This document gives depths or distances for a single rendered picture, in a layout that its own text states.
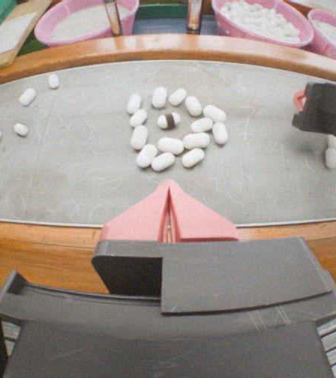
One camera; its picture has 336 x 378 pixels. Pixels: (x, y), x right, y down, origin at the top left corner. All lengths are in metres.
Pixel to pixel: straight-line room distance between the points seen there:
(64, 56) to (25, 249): 0.35
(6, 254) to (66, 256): 0.10
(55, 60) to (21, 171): 0.22
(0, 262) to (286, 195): 0.43
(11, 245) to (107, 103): 0.26
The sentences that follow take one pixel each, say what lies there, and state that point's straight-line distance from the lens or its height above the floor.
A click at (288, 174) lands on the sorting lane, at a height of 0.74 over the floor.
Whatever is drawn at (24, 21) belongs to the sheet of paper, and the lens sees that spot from 0.65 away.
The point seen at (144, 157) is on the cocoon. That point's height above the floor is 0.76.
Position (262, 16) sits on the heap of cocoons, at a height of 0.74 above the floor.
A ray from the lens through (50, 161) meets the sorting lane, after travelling 0.32.
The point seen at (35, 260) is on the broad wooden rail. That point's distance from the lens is 0.28.
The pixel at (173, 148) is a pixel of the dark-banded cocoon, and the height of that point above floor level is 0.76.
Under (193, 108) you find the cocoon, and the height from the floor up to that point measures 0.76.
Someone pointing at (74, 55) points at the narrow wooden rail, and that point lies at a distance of 0.41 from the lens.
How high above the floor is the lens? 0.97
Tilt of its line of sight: 77 degrees down
